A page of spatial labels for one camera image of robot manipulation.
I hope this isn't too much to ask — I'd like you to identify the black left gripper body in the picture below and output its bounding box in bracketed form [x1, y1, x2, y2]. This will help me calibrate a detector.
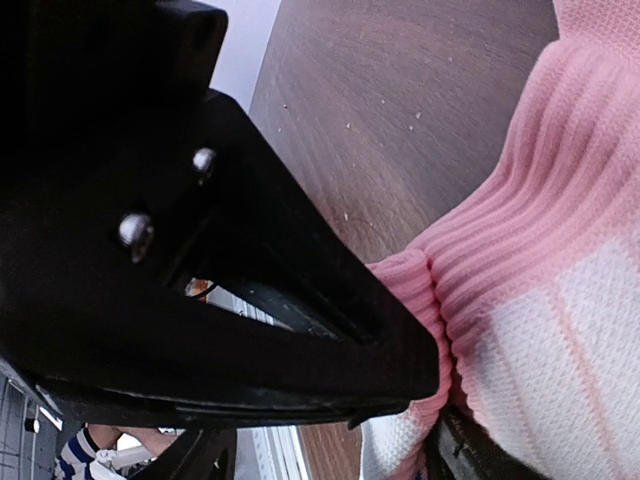
[1, 1, 440, 429]

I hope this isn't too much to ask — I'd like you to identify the pink mint patterned sock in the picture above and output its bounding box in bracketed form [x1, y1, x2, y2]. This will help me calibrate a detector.
[360, 1, 639, 479]

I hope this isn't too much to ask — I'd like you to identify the aluminium table edge rail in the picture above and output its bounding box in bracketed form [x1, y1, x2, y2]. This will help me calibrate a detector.
[207, 288, 311, 480]

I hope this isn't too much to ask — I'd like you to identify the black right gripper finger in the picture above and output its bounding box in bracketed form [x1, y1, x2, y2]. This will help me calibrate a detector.
[424, 406, 544, 480]

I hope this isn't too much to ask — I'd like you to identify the person in striped shirt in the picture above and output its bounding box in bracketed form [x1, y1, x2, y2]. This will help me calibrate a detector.
[53, 424, 184, 480]

